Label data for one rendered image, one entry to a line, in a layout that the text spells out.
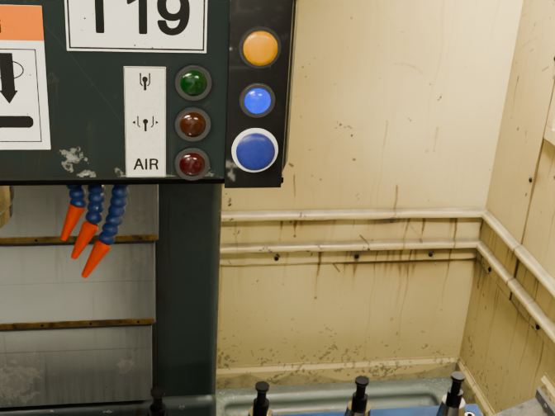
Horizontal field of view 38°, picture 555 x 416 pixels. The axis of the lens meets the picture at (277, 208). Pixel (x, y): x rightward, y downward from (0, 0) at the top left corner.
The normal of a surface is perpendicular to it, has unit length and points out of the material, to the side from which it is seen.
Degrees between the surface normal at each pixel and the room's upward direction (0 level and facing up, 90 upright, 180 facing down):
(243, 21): 90
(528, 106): 90
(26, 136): 90
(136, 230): 89
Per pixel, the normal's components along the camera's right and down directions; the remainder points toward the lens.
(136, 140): 0.16, 0.42
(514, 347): -0.99, 0.01
